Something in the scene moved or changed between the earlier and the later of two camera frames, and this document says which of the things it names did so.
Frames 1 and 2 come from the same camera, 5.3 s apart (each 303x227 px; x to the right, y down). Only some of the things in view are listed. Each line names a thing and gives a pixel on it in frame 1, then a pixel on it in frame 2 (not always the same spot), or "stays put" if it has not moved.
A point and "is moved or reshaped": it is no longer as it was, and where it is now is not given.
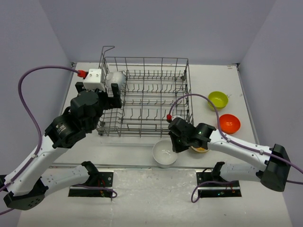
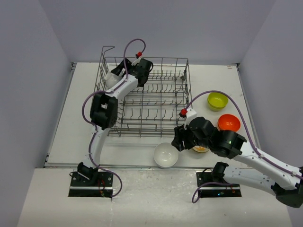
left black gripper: (111, 102) to (118, 70)
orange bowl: (229, 123) stays put
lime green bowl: (219, 99) stays put
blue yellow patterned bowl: (200, 149) stays put
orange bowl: (230, 127) stays put
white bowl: (163, 152) is moved or reshaped
